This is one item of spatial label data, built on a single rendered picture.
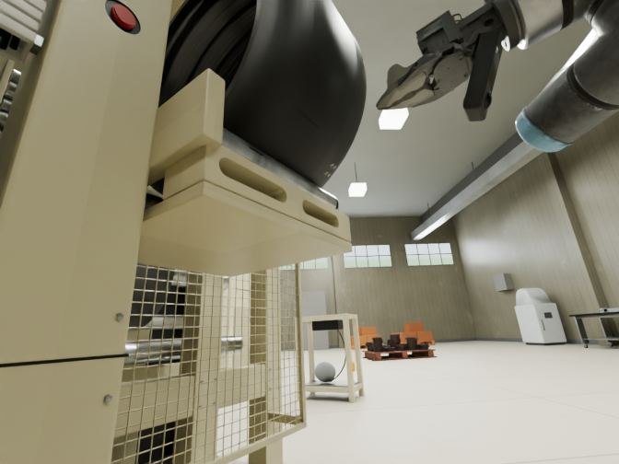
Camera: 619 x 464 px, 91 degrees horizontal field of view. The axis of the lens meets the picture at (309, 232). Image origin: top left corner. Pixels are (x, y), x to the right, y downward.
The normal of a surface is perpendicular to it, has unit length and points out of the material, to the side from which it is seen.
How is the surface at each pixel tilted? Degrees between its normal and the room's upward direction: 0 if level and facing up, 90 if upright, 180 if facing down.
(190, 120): 90
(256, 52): 95
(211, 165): 90
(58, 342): 90
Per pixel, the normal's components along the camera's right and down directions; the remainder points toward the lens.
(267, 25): -0.43, -0.21
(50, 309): 0.81, -0.22
